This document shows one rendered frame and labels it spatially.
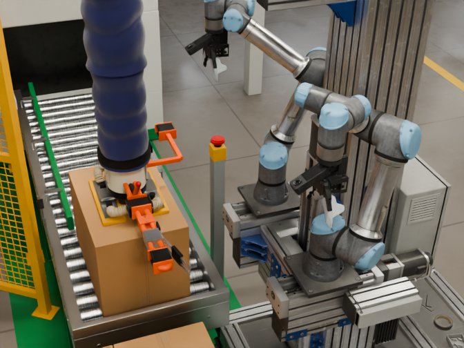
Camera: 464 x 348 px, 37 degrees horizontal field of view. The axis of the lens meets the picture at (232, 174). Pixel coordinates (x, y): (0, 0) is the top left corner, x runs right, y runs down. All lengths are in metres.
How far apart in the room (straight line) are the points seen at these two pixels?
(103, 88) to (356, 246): 1.14
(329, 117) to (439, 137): 3.85
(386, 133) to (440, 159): 3.11
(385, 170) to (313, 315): 0.66
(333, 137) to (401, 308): 0.98
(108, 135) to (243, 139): 2.64
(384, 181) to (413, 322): 1.43
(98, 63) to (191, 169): 2.43
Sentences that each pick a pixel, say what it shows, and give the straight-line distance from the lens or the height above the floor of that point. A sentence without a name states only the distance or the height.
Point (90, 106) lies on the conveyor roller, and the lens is 4.75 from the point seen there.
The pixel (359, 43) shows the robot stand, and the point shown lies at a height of 1.85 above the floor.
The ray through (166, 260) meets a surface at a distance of 2.55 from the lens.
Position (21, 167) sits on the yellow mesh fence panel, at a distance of 3.41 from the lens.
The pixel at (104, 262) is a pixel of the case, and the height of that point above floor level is 0.86.
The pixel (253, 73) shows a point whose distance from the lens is 5.95.
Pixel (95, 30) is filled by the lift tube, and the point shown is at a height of 1.78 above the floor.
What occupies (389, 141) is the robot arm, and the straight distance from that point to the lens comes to 2.32.
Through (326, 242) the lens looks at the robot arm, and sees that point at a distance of 2.47.
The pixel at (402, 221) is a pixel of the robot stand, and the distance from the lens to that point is 2.82.
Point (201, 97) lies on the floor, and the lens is 5.99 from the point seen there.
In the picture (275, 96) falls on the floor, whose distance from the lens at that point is 6.04.
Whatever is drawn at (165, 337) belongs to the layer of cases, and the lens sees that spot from 3.05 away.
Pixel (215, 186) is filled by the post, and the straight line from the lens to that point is 3.48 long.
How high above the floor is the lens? 2.77
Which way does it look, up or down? 34 degrees down
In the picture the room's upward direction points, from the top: 1 degrees clockwise
